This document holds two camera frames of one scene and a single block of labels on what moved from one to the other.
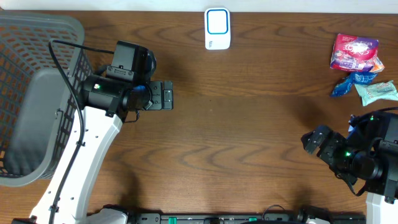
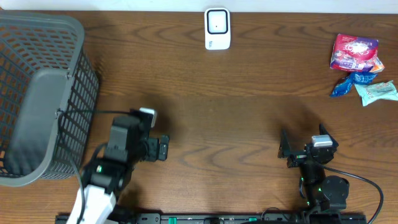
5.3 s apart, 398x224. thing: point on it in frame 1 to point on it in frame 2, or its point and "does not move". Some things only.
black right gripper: [328, 150] to [297, 157]
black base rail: [124, 214] does not move
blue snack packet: [345, 85] does not move
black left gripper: [160, 95] to [161, 148]
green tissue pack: [371, 92] does not move
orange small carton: [378, 66] does not move
